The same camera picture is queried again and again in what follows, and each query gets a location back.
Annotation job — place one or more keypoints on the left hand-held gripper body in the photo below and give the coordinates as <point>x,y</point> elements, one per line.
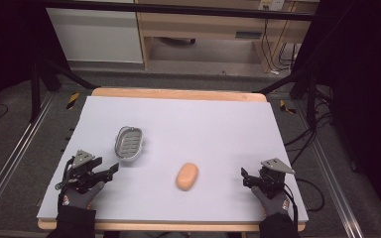
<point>81,168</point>

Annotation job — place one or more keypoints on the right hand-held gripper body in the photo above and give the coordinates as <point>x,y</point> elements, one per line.
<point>273,175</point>

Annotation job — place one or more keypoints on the metal soap dish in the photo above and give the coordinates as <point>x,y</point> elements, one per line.
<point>129,143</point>

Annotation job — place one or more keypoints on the person's right hand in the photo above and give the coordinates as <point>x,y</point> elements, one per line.
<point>273,203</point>

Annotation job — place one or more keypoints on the person's left hand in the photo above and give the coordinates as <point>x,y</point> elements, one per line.
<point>79,197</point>

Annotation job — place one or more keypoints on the yellow black floor tape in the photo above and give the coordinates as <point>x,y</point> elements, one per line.
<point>73,100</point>
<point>287,107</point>

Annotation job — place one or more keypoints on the white table mat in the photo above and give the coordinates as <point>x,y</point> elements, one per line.
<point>185,132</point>

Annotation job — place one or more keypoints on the black metal stand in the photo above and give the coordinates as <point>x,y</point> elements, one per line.
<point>35,92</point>
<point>311,99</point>

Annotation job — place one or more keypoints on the wooden table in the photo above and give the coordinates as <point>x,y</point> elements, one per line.
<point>178,94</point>

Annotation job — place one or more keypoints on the white cabinet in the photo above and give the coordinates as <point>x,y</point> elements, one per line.
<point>96,36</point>

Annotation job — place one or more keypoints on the black curtain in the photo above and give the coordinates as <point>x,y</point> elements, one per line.
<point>10,46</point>
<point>363,82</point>

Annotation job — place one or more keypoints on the wooden desk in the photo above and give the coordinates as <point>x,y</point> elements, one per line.
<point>205,24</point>

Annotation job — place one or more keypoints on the white power strip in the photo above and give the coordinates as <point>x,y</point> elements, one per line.
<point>272,4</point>

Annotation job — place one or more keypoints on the black metal crossbar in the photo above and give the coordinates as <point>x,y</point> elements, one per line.
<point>178,10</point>

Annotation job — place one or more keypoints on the metal floor rail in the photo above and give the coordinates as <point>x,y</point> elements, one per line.
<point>330,178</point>
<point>16,155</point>

